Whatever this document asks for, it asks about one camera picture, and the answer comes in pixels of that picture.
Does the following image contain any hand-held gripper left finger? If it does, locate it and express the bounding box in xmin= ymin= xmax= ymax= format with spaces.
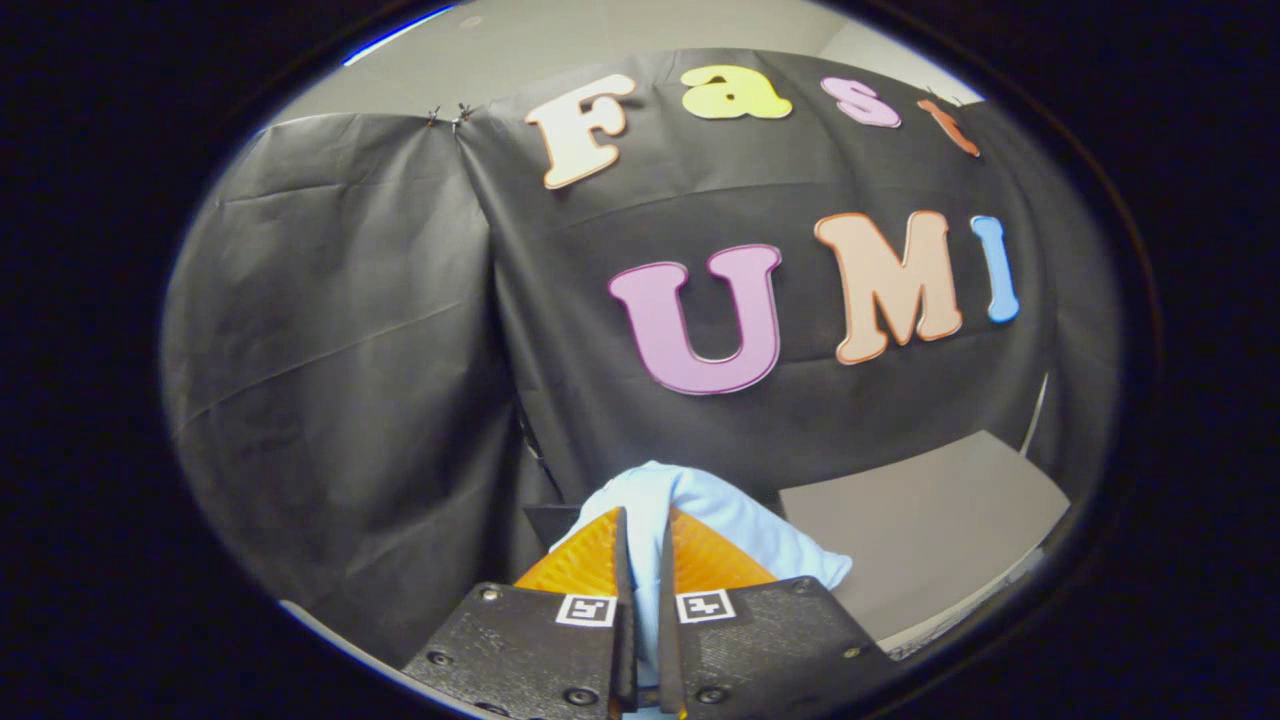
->
xmin=400 ymin=507 xmax=638 ymax=720

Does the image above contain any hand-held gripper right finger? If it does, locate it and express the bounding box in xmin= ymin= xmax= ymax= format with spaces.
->
xmin=657 ymin=507 xmax=901 ymax=720

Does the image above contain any light blue shirt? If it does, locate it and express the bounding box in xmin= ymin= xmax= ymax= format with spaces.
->
xmin=548 ymin=461 xmax=854 ymax=720

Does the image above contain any white cabinet with grey top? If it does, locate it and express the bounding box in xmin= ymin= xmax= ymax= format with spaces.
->
xmin=778 ymin=430 xmax=1071 ymax=656

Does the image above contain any black backdrop cloth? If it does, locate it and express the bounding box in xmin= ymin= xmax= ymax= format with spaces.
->
xmin=160 ymin=48 xmax=1121 ymax=666

